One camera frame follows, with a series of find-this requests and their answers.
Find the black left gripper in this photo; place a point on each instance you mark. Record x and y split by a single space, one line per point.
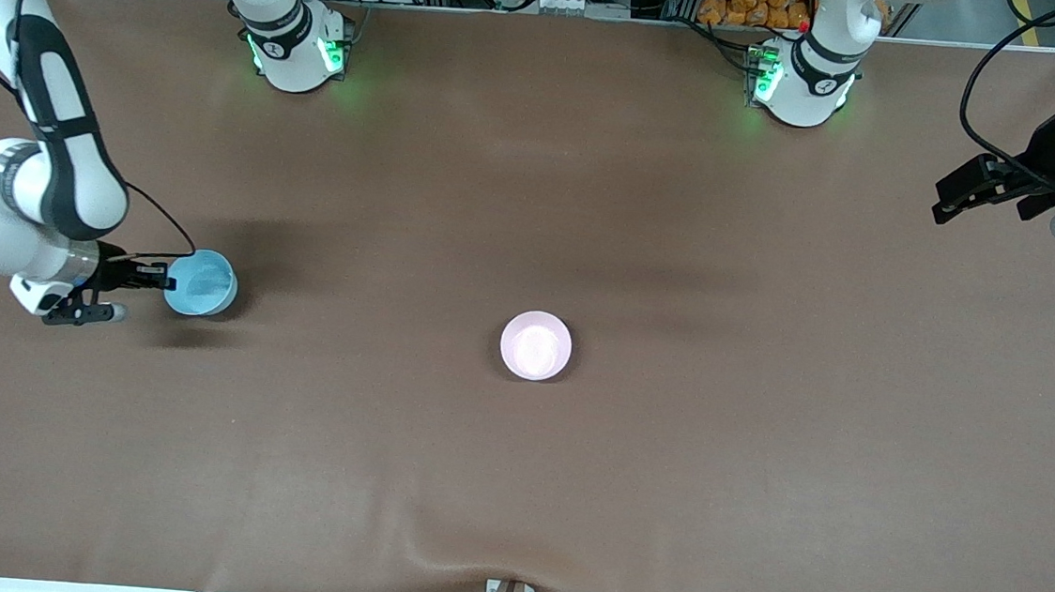
1047 151

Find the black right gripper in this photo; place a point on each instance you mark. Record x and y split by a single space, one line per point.
118 274

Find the blue bowl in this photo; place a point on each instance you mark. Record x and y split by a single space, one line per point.
204 282

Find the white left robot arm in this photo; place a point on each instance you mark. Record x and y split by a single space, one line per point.
803 82

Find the pink bowl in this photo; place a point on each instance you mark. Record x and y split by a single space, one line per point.
535 346

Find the white electrical box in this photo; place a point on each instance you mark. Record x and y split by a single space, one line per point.
543 2

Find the brown table cover mat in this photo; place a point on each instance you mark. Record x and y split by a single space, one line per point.
513 483

